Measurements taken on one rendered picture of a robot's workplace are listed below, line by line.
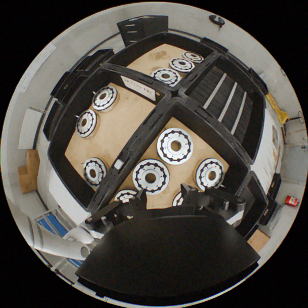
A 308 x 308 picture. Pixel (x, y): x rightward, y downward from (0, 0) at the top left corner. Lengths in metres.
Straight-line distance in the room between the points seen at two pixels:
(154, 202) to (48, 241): 0.37
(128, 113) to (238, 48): 3.24
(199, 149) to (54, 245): 0.52
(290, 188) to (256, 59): 3.12
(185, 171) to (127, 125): 0.23
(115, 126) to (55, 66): 2.89
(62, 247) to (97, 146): 0.37
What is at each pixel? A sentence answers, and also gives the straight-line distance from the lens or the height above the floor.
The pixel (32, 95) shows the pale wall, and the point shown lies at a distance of 3.04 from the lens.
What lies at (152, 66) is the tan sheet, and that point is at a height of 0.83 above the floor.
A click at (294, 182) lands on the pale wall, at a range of 3.18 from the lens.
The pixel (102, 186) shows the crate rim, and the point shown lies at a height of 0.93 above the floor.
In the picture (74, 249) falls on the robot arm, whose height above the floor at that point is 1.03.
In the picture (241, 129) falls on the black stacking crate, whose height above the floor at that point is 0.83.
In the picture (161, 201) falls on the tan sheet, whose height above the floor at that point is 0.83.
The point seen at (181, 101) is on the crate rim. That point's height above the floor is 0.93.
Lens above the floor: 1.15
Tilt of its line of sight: 87 degrees down
